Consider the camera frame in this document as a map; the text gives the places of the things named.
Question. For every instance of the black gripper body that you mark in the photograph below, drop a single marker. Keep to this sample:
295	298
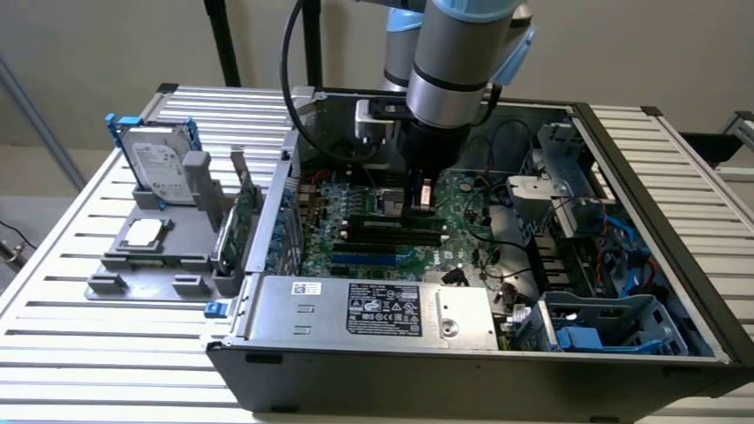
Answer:
429	143

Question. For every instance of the green RAM stick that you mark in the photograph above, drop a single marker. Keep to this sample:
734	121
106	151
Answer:
406	224

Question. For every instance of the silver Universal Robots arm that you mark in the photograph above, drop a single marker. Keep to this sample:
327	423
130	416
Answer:
448	57

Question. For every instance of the black RAM slot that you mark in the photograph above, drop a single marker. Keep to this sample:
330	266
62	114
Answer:
389	242
391	234

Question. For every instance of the blue expansion slot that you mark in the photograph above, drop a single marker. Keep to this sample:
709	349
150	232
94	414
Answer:
365	259

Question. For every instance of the black expansion slot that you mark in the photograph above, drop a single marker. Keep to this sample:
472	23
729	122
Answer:
362	272

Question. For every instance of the green motherboard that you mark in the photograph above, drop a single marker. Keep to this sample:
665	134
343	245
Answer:
389	238

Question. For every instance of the black open PC case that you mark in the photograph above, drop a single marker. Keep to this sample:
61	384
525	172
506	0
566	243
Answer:
472	282

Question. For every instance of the silver drive cage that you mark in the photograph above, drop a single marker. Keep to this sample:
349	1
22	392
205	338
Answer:
560	176

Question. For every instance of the silver power supply unit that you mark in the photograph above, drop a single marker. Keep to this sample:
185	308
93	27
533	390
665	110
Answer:
377	311

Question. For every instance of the green graphics card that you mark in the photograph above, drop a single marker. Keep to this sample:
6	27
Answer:
235	225

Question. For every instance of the blue grey disk bay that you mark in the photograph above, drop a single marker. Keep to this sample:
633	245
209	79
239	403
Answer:
606	322

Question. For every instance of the blue case latch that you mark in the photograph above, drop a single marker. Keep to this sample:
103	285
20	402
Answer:
215	308

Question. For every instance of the grey part rack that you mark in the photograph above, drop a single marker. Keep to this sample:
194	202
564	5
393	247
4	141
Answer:
165	247

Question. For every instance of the silver CPU chip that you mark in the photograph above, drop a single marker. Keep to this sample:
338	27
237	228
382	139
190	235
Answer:
143	232

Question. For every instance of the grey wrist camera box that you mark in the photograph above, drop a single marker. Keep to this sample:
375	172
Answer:
373	121

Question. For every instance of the black camera stand pole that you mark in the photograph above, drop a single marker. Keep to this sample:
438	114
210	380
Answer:
227	42

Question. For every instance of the hard disk in blue bracket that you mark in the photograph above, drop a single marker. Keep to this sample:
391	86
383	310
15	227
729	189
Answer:
157	163

